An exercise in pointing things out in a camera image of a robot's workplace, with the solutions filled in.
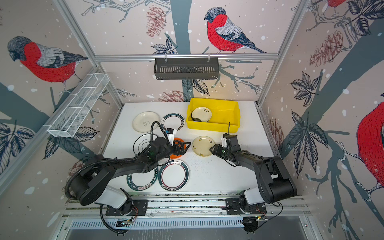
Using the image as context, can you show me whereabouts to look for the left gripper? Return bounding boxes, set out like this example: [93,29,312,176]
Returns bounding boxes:
[156,139,191,162]

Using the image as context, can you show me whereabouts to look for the orange plate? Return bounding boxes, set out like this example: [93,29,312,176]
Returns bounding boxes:
[170,138,184,159]

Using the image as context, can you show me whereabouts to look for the cream plate floral marks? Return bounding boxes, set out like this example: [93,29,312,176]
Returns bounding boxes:
[192,136,216,157]

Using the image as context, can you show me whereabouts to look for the green red rimmed plate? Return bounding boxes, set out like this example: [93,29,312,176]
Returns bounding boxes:
[158,160,190,192]

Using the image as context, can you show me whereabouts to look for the cream plate dark green patch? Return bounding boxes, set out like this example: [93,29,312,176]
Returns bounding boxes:
[191,107,213,123]

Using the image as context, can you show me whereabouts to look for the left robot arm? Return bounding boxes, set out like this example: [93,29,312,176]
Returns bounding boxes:
[65,137,191,215]

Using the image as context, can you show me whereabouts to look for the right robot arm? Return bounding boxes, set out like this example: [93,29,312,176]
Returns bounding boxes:
[210,134,297,210]

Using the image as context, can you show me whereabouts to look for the yellow plastic bin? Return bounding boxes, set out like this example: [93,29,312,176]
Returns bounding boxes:
[186,98,241,133]

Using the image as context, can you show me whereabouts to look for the small green rimmed plate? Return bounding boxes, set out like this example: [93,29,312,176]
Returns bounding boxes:
[161,113,185,131]

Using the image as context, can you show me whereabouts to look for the white plate black rings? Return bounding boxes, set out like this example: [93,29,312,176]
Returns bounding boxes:
[132,133,157,157]

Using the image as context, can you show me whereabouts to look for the plain cream plate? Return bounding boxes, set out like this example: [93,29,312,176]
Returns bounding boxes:
[132,112,160,133]

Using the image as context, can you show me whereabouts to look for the green lettered rim plate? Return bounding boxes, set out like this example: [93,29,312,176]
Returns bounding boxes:
[126,167,159,192]

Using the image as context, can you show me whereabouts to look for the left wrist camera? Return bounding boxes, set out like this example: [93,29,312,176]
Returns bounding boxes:
[166,128,177,146]

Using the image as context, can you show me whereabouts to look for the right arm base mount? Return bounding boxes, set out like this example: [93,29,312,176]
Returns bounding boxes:
[223,199,267,215]

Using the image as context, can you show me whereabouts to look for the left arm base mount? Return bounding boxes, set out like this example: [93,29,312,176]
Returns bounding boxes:
[105,200,149,217]

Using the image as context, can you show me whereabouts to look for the dark hanging wall basket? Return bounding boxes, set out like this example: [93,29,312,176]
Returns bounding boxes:
[154,58,220,80]

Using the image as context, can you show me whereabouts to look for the aluminium rail frame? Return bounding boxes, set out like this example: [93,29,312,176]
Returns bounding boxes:
[64,191,311,220]

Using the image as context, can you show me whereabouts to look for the black corrugated left cable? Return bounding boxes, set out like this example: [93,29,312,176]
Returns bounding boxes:
[64,120,169,201]

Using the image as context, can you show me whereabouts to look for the white wire mesh basket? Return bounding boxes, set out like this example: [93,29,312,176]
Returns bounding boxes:
[48,73,110,138]

